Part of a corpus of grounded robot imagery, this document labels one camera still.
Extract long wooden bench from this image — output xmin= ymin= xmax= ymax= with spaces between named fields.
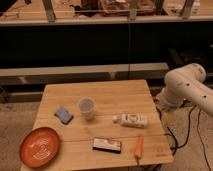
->
xmin=0 ymin=62 xmax=169 ymax=86

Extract wooden table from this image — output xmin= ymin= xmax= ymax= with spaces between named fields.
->
xmin=20 ymin=79 xmax=175 ymax=171

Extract blue sponge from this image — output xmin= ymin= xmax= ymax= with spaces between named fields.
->
xmin=54 ymin=107 xmax=73 ymax=124

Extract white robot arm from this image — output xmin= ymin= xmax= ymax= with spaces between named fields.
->
xmin=156 ymin=63 xmax=213 ymax=117

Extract orange pepper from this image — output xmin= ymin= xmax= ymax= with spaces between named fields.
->
xmin=134 ymin=135 xmax=144 ymax=165

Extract orange ceramic bowl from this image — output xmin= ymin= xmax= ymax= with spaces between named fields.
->
xmin=19 ymin=127 xmax=61 ymax=168

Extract black cables on floor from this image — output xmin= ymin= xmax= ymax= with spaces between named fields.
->
xmin=155 ymin=99 xmax=213 ymax=171

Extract white plastic bottle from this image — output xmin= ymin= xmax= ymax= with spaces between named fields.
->
xmin=112 ymin=114 xmax=148 ymax=128

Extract black rectangular box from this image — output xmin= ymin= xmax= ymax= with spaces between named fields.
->
xmin=92 ymin=138 xmax=122 ymax=154

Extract clear plastic cup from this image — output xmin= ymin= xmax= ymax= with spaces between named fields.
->
xmin=78 ymin=97 xmax=95 ymax=120

